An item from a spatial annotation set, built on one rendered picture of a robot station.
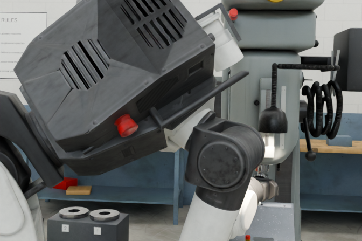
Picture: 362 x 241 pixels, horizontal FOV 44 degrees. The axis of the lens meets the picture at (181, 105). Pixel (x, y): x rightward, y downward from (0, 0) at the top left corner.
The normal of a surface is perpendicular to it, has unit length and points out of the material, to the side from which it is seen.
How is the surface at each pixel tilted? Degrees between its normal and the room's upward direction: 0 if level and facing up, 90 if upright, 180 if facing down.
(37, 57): 74
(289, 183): 90
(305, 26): 90
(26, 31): 90
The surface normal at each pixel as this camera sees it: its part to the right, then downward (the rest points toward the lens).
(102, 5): -0.26, -0.22
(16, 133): 0.25, 0.05
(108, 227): -0.18, 0.05
